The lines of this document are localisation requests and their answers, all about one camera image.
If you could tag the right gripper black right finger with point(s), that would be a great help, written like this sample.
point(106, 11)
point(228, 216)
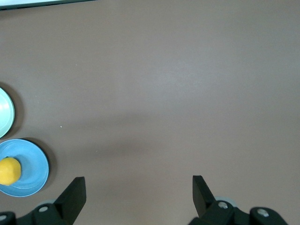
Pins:
point(204, 201)

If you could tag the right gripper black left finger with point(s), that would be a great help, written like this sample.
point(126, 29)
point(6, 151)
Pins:
point(70, 201)

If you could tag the yellow lemon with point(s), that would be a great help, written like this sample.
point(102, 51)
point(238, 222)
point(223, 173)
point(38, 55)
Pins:
point(9, 171)

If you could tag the blue plate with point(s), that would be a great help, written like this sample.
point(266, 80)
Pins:
point(32, 168)

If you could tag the light green plate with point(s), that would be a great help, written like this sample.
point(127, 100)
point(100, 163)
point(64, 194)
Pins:
point(5, 110)

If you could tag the brown table cover cloth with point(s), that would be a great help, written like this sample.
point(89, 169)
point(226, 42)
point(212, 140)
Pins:
point(164, 93)

